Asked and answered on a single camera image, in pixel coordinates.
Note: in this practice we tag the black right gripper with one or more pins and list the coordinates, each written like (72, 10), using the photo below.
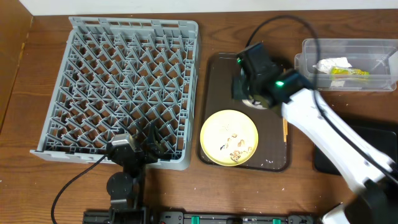
(240, 88)

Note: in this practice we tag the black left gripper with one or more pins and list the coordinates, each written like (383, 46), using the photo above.
(144, 150)

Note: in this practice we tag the pale pink bowl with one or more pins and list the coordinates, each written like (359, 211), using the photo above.
(254, 104)

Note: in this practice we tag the white paper napkin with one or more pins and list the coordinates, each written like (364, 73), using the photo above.
(326, 66)

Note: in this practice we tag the yellow green snack wrapper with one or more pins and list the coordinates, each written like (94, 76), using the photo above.
(353, 73)

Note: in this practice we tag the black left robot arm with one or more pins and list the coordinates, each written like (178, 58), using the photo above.
(126, 188)

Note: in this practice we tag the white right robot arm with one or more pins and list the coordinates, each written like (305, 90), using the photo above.
(369, 173)

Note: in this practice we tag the grey dishwasher rack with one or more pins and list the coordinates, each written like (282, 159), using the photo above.
(121, 75)

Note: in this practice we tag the clear plastic waste bin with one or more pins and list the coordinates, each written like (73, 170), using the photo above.
(376, 56)

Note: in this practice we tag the black waste bin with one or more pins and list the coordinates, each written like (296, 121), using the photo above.
(380, 134)

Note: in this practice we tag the dark brown serving tray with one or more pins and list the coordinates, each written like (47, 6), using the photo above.
(272, 153)

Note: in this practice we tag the right wooden chopstick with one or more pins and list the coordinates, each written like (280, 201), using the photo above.
(285, 129)

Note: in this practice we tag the yellow plate with scraps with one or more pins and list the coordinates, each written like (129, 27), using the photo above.
(229, 138)

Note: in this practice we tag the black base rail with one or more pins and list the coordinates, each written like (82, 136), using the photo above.
(199, 217)

